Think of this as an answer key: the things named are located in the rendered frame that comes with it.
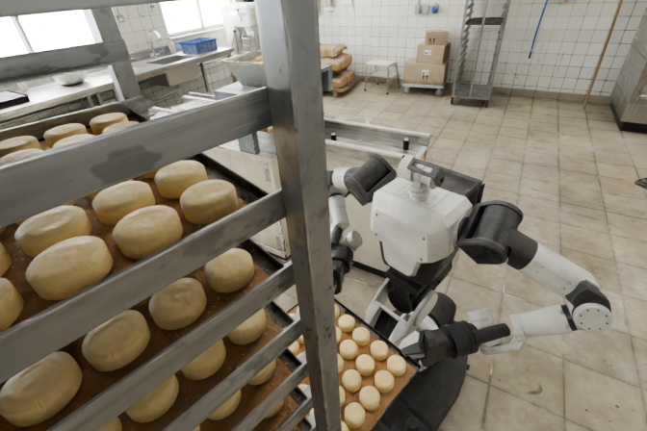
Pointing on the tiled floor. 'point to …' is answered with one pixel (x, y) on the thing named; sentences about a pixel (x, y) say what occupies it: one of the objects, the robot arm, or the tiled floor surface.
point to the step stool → (382, 71)
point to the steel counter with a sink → (46, 95)
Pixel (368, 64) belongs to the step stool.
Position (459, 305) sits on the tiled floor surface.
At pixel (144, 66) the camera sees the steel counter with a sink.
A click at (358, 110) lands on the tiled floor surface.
